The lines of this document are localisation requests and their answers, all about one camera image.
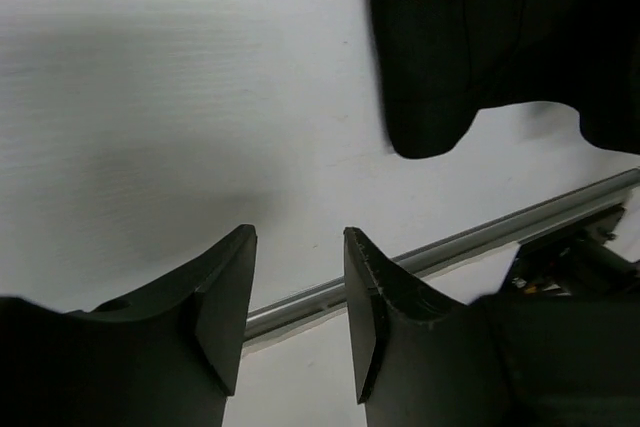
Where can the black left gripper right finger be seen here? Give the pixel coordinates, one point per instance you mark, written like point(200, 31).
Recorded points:
point(422, 358)

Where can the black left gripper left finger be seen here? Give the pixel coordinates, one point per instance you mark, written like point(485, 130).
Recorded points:
point(165, 354)

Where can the black pleated skirt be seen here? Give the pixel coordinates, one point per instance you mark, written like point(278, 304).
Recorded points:
point(440, 62)

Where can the aluminium front table rail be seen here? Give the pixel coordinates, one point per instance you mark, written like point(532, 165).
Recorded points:
point(522, 226)

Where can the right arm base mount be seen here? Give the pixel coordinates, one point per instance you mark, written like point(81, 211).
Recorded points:
point(574, 260)

